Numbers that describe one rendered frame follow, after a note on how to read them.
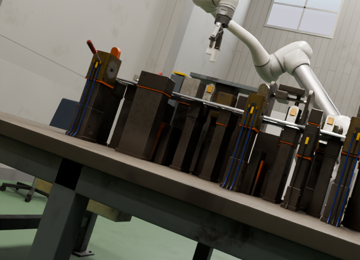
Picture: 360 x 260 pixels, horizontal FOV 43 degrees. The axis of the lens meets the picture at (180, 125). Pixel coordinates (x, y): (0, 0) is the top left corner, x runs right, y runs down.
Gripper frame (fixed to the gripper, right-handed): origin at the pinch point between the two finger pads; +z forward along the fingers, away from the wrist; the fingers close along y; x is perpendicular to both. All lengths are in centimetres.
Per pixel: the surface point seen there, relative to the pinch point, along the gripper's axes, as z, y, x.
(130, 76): -33, -360, -176
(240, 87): 13.3, 10.0, 20.1
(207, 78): 13.1, 7.3, 3.2
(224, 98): 22.8, 24.7, 17.1
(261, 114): 30, 59, 37
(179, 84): 18.7, 1.6, -10.5
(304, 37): -262, -706, 18
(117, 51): 20, 45, -29
